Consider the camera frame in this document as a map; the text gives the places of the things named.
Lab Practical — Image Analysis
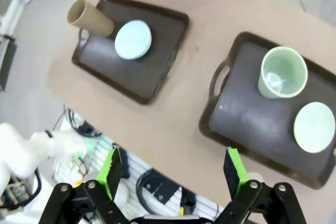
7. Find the black ribbed block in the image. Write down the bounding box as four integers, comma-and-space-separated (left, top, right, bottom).
112, 142, 131, 179

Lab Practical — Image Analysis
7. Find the tall light green cup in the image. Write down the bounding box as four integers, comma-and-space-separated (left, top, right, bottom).
257, 46, 308, 99

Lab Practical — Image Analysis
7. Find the black metal bracket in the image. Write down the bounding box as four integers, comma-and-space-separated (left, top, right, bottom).
151, 178, 180, 204

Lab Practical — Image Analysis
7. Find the dark brown serving tray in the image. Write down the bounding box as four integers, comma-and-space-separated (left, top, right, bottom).
198, 31, 336, 190
71, 0, 190, 106

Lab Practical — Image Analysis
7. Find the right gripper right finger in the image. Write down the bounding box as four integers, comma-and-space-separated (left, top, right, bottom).
215, 147, 308, 224

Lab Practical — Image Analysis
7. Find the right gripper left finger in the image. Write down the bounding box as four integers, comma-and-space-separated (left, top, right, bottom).
39, 147, 132, 224

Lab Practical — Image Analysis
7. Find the tall brown cup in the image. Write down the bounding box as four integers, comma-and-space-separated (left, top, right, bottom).
67, 0, 116, 38

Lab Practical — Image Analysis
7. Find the light green bowl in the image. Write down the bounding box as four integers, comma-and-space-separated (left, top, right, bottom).
293, 102, 336, 154

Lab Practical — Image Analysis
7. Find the light blue bowl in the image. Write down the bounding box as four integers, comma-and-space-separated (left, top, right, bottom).
114, 19, 153, 61

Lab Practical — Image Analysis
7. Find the black tool with yellow label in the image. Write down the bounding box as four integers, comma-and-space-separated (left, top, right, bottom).
180, 189, 197, 216

